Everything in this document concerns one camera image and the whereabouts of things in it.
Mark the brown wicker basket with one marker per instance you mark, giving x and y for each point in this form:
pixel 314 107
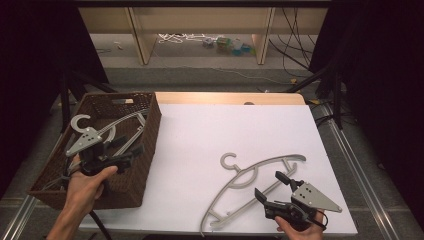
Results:
pixel 130 186

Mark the grey plastic clothes hanger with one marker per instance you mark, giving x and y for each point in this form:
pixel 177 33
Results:
pixel 248 171
pixel 80 120

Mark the black metal stand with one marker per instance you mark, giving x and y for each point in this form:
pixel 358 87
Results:
pixel 76 86
pixel 330 86

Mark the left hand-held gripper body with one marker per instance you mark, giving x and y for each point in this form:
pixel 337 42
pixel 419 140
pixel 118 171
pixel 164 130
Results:
pixel 85 141

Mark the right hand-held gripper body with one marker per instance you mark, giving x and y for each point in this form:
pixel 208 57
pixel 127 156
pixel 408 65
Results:
pixel 313 200

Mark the black curtain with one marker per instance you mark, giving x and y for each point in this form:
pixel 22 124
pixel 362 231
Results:
pixel 383 83
pixel 33 66

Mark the colourful toys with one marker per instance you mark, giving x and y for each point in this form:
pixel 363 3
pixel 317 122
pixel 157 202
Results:
pixel 230 46

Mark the aluminium rail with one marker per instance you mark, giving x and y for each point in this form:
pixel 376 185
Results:
pixel 16 220
pixel 360 173

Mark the person's right hand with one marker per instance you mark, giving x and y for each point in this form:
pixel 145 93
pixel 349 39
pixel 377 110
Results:
pixel 306 235

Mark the person's left hand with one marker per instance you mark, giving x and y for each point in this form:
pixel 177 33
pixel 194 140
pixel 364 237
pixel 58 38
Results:
pixel 85 190

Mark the wooden shelf unit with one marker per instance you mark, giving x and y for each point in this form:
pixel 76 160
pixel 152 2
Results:
pixel 200 20

